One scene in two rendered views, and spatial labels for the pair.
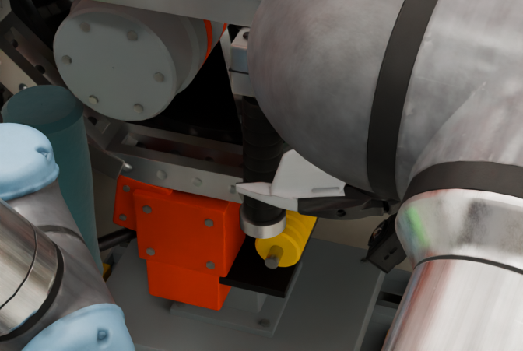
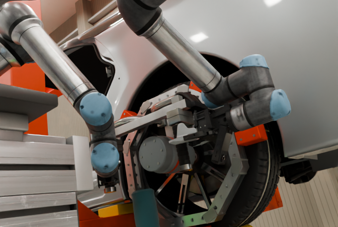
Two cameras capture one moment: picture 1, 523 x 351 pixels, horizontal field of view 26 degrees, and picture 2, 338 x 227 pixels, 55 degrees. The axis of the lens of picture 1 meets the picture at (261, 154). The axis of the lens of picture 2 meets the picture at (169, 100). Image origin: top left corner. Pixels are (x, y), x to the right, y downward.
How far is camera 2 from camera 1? 0.89 m
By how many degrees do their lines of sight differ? 60
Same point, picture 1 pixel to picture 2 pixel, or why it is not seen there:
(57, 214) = not seen: hidden behind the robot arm
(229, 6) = (167, 109)
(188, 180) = (189, 220)
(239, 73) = (169, 118)
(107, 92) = (151, 162)
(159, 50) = (160, 142)
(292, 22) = not seen: outside the picture
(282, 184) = (179, 134)
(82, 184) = (153, 214)
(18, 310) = (81, 88)
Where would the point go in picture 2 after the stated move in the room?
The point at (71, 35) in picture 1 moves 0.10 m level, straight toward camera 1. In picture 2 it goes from (142, 149) to (136, 143)
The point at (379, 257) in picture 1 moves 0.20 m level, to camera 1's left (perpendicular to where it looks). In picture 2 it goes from (214, 157) to (150, 172)
